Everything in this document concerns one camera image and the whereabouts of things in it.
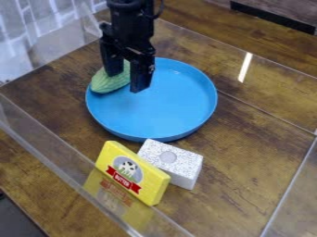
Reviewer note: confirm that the blue round tray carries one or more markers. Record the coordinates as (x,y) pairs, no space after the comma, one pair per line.
(167,111)

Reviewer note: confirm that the yellow butter box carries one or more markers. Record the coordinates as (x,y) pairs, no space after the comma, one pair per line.
(139,177)

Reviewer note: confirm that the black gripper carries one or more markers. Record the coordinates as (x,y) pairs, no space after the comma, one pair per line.
(129,31)

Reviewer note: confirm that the clear acrylic enclosure wall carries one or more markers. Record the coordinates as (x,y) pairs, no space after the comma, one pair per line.
(256,186)

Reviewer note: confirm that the white speckled block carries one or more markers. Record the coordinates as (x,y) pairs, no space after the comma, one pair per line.
(177,162)

